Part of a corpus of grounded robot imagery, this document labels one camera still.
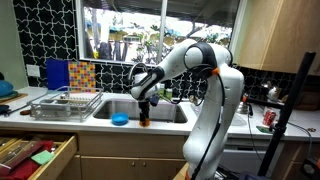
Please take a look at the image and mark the white framed window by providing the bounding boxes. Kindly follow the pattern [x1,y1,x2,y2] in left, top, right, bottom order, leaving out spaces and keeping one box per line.
[74,0,248,74]

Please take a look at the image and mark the open wooden drawer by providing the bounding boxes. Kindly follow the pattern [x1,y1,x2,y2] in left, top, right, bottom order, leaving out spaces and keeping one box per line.
[0,131,78,180]

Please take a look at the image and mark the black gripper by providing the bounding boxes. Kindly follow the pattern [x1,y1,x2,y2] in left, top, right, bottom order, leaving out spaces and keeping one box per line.
[137,99,152,125]

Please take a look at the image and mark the white figurine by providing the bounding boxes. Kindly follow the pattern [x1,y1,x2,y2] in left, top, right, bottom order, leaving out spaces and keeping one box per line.
[266,85,282,103]

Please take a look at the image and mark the grey cable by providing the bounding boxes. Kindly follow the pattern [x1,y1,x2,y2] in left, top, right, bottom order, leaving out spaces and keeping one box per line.
[286,121,313,158]

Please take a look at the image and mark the white wall outlet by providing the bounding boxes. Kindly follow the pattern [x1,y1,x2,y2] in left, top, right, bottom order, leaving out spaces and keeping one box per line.
[26,64,41,78]

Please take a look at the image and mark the black round dish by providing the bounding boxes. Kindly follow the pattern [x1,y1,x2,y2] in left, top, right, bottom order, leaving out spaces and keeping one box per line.
[0,104,11,115]

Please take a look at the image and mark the green sponge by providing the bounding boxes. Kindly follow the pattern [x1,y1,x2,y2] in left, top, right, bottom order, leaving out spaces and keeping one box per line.
[30,149,55,166]

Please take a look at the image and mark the teal round pot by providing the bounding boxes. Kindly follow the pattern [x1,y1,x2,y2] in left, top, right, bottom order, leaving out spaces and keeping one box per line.
[0,79,15,98]

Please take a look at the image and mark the colourful checkered cutting board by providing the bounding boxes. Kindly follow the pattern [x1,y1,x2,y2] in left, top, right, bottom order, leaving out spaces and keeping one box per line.
[67,61,97,94]

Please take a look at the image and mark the wooden base cabinet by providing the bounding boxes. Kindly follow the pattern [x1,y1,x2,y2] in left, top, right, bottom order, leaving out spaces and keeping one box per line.
[56,131,189,180]

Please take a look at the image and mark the metal dish rack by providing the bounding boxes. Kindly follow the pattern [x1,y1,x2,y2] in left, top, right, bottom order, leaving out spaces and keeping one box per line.
[29,85,104,123]

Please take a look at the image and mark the blue plastic bowl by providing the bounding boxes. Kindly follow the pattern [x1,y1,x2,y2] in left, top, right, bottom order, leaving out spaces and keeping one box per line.
[111,112,130,127]

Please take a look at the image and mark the wooden upper cabinet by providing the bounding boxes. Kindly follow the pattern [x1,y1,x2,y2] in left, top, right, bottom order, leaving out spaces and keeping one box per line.
[237,0,320,76]

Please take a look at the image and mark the long dark utensil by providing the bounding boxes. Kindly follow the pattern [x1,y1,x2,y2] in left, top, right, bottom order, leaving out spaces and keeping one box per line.
[3,102,32,117]

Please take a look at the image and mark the brown wooden box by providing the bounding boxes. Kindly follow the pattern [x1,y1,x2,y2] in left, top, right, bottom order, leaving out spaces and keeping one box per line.
[294,89,320,111]

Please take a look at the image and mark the blue cutting board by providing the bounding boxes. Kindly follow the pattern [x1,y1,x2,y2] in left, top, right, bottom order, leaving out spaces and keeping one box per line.
[45,58,70,91]

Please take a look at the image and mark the dark cutlery tray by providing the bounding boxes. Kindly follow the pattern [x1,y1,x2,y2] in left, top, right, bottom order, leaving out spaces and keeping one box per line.
[0,139,45,177]

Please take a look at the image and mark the black device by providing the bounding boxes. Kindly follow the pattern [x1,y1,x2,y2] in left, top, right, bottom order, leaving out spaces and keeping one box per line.
[301,156,320,180]

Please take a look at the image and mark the wooden board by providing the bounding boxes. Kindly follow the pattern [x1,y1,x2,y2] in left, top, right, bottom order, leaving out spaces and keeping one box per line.
[0,92,28,105]

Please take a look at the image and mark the flat green item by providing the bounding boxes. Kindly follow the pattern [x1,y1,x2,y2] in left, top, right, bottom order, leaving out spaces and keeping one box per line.
[255,125,274,134]

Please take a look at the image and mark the orange plastic cup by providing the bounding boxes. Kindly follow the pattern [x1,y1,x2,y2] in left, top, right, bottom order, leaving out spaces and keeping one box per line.
[139,118,151,128]

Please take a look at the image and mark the metal kettle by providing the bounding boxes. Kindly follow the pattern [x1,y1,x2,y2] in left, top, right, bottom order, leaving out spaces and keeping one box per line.
[236,99,252,115]

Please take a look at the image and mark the black power cable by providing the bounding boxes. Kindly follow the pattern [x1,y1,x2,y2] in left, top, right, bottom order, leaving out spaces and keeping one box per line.
[247,104,266,164]

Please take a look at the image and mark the red cloth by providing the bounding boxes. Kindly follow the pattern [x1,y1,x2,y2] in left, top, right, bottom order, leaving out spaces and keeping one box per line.
[0,139,55,180]

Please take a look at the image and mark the red soda can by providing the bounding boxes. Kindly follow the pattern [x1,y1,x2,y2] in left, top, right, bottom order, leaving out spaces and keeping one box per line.
[262,109,278,127]

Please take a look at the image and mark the stainless steel sink basin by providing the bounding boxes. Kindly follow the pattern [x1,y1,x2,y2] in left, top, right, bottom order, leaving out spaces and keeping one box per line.
[92,99,189,125]

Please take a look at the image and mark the green soap bottle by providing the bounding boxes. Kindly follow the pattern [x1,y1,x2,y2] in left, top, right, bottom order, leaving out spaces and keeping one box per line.
[165,88,174,101]
[159,84,167,100]

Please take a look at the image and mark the black tripod pole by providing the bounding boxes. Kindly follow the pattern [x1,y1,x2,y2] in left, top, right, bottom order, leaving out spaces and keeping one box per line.
[257,51,317,178]

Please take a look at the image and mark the curved metal faucet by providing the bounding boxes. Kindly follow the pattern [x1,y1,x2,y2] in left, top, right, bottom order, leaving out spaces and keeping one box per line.
[128,62,150,88]

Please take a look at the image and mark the white dishwasher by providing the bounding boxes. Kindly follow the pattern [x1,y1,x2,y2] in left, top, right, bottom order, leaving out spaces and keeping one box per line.
[218,138,294,176]

